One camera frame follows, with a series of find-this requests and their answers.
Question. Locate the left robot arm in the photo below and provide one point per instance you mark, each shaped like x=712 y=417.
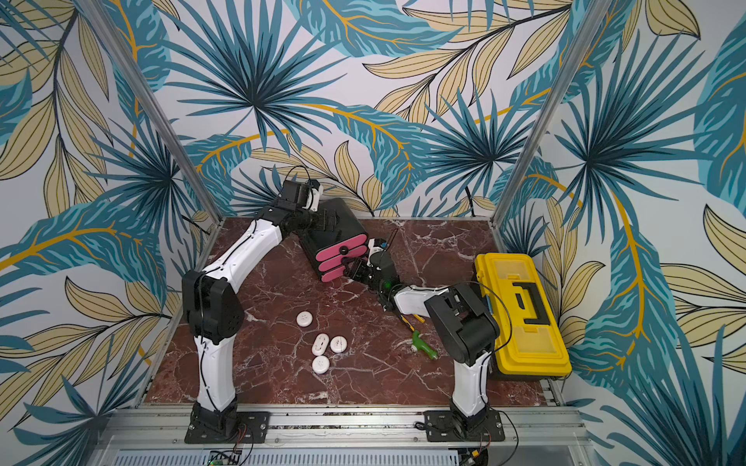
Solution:
x=211 y=305

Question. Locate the yellow toolbox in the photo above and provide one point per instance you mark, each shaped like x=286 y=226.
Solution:
x=530 y=345

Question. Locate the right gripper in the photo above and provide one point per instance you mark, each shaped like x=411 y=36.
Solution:
x=366 y=271

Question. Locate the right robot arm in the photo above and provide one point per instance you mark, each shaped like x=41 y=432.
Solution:
x=461 y=316

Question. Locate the white oval earphone case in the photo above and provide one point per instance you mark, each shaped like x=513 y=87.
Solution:
x=320 y=344

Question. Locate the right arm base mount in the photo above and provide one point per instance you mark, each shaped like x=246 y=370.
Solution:
x=446 y=426

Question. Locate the aluminium rail frame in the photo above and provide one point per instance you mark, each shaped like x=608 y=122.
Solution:
x=346 y=435

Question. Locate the white round earphone case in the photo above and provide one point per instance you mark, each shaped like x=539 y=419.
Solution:
x=304 y=319
x=320 y=364
x=338 y=344

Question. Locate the yellow black pliers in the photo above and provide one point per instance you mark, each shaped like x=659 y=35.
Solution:
x=410 y=321

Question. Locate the pink drawer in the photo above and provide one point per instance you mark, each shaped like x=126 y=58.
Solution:
x=337 y=261
x=341 y=248
x=348 y=269

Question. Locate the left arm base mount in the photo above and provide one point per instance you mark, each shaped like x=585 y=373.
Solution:
x=241 y=427

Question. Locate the black drawer cabinet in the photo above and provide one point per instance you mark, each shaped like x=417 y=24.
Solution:
x=336 y=241

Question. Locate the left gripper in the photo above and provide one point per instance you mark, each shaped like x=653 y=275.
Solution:
x=322 y=220

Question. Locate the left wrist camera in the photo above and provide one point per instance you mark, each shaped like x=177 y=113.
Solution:
x=295 y=196

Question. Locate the green plastic toy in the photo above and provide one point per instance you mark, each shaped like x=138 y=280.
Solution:
x=420 y=345

